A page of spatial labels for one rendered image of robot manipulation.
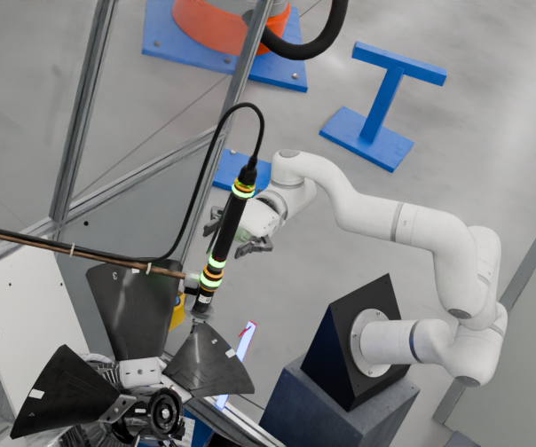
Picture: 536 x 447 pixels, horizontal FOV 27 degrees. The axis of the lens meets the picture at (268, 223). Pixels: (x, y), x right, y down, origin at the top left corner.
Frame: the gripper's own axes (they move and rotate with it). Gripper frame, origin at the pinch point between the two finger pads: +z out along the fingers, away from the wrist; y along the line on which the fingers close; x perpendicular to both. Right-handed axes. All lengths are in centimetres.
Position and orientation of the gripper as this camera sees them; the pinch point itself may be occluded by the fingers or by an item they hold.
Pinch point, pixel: (224, 240)
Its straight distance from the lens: 233.1
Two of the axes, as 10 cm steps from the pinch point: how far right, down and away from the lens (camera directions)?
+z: -5.4, 3.8, -7.5
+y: -7.9, -5.4, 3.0
